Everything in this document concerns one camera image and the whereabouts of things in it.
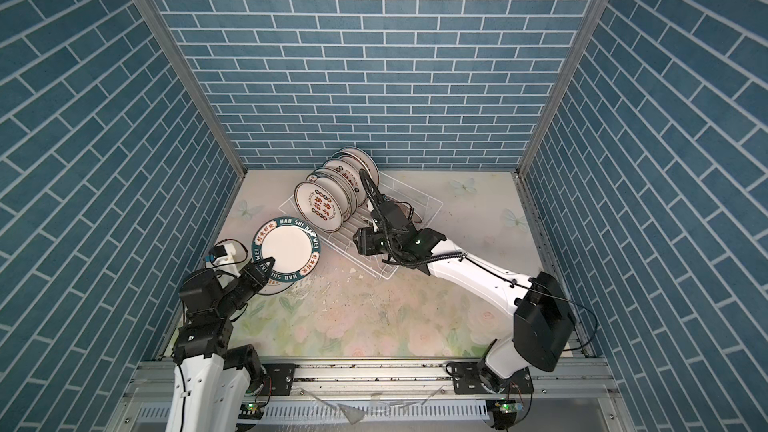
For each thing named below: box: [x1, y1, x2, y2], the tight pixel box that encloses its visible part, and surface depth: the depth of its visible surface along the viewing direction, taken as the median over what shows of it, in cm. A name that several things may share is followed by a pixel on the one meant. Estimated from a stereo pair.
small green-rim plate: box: [251, 217, 321, 283], surface depth 82 cm
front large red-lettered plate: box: [294, 181, 343, 233], surface depth 99 cm
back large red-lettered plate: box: [322, 146, 380, 187], surface depth 103 cm
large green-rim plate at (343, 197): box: [305, 172, 353, 223], surface depth 98 cm
